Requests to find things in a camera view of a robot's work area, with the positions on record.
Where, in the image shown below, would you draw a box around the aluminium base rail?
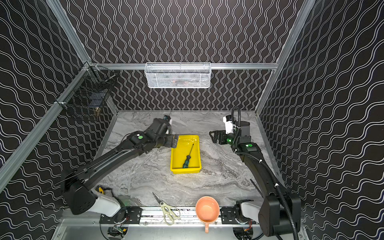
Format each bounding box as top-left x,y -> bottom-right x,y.
59,205 -> 304,229

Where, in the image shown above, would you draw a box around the green black handled screwdriver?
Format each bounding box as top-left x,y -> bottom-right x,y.
183,144 -> 194,169

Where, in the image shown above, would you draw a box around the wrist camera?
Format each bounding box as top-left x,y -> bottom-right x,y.
163,115 -> 172,125
223,115 -> 234,134

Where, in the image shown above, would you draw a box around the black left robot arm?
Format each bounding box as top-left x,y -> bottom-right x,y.
60,115 -> 178,223

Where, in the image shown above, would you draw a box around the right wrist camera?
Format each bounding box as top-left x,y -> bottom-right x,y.
223,115 -> 234,134

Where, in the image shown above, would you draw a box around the black corrugated cable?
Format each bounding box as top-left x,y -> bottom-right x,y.
230,106 -> 300,240

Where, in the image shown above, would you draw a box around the yellow plastic bin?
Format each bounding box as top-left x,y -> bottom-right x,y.
170,135 -> 202,175

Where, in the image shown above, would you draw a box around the white wire mesh basket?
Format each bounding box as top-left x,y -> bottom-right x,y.
145,62 -> 212,89

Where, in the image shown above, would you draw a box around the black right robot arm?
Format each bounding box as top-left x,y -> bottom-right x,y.
209,121 -> 301,240

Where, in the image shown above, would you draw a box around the orange cup with handle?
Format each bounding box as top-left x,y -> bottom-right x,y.
196,196 -> 220,234

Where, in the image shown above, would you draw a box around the black wire basket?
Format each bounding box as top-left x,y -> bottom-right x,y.
63,66 -> 117,122

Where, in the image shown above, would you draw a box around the beige handled scissors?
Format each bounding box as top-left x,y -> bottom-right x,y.
153,193 -> 181,226

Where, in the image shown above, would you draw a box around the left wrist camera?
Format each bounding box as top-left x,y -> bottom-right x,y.
163,115 -> 172,125

